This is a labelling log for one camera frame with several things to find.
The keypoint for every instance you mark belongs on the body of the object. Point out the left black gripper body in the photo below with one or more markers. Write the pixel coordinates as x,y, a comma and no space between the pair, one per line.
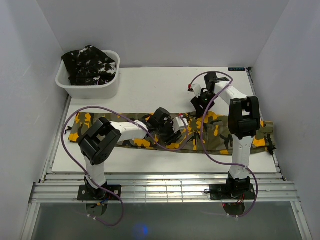
166,132

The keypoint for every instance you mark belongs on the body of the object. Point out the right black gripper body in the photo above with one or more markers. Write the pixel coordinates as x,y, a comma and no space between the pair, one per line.
205,99

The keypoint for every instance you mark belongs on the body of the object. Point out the yellow green camouflage trousers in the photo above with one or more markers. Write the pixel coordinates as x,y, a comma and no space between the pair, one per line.
216,135

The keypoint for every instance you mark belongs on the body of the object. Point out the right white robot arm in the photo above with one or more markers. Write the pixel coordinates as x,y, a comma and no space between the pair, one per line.
243,124

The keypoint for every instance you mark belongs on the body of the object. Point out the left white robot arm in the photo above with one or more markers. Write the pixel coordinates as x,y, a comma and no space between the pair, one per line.
98,142

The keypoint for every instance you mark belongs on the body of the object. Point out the black white camouflage trousers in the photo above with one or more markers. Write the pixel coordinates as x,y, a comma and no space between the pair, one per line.
89,67

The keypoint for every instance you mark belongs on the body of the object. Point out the dark blue table label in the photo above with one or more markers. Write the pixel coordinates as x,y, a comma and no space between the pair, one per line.
236,69

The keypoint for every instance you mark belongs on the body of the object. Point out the white plastic laundry basket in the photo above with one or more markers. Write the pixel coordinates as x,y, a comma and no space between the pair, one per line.
106,91

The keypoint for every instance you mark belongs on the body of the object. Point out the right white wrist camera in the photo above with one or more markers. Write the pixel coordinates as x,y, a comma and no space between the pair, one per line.
195,88

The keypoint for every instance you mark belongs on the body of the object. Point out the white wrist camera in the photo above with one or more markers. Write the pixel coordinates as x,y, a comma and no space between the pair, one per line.
195,88
179,123

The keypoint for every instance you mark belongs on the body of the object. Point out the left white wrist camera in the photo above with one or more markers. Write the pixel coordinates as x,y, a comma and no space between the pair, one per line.
179,123

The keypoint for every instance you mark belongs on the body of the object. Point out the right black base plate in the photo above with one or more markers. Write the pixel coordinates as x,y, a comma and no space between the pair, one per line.
223,192

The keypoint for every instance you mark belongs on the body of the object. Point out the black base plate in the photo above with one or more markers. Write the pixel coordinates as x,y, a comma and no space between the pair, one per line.
88,193
223,192

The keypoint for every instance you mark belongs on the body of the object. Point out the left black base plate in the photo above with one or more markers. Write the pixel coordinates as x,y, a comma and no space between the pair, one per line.
88,193

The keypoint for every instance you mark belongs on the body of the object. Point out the aluminium rail frame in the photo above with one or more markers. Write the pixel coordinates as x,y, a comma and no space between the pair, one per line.
160,188

